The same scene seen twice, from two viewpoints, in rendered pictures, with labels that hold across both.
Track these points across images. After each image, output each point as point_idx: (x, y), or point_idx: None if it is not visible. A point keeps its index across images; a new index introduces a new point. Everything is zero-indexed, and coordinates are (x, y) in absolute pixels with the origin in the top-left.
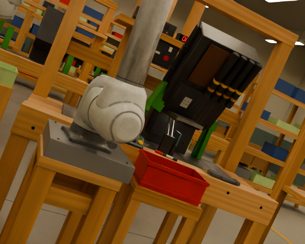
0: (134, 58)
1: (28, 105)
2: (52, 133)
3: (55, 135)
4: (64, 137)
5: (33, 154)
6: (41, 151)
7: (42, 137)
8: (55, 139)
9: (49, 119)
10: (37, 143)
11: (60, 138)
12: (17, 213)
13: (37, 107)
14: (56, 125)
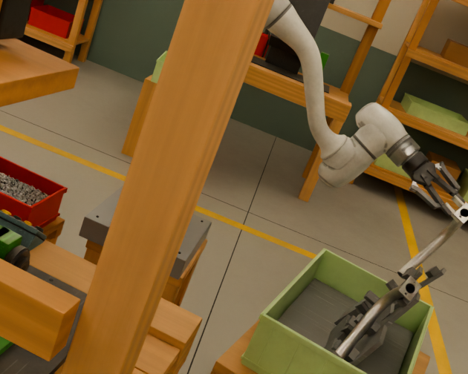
0: None
1: (189, 315)
2: (203, 229)
3: (200, 225)
4: (190, 223)
5: (172, 301)
6: (203, 245)
7: (186, 268)
8: (206, 220)
9: (185, 259)
10: (184, 279)
11: (197, 222)
12: (183, 295)
13: (170, 317)
14: (183, 245)
